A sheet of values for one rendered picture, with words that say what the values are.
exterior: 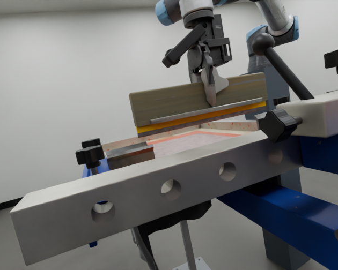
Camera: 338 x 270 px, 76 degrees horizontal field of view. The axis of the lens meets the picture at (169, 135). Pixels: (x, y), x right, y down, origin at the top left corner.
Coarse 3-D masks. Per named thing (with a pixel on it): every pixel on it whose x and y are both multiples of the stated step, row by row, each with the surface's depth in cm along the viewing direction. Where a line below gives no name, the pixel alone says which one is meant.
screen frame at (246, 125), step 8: (224, 120) 99; (232, 120) 93; (240, 120) 88; (248, 120) 83; (184, 128) 112; (192, 128) 114; (200, 128) 115; (208, 128) 108; (216, 128) 100; (224, 128) 94; (232, 128) 89; (240, 128) 84; (248, 128) 79; (256, 128) 75; (136, 136) 105; (152, 136) 107; (160, 136) 108; (104, 144) 100; (112, 144) 101; (120, 144) 102; (128, 144) 103
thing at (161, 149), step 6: (150, 144) 95; (156, 144) 91; (162, 144) 89; (168, 144) 86; (156, 150) 78; (162, 150) 76; (168, 150) 74; (174, 150) 72; (180, 150) 70; (156, 156) 68; (162, 156) 66
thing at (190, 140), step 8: (176, 136) 104; (184, 136) 99; (192, 136) 94; (200, 136) 90; (208, 136) 86; (216, 136) 82; (224, 136) 79; (232, 136) 76; (176, 144) 82; (184, 144) 79; (192, 144) 76; (200, 144) 73
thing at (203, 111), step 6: (240, 102) 53; (246, 102) 54; (252, 102) 55; (210, 108) 51; (216, 108) 51; (222, 108) 52; (228, 108) 52; (180, 114) 49; (186, 114) 49; (192, 114) 49; (198, 114) 50; (150, 120) 47; (156, 120) 47; (162, 120) 47; (168, 120) 48
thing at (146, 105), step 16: (240, 80) 55; (256, 80) 56; (144, 96) 47; (160, 96) 48; (176, 96) 49; (192, 96) 51; (224, 96) 53; (240, 96) 55; (256, 96) 56; (144, 112) 47; (160, 112) 48; (176, 112) 50
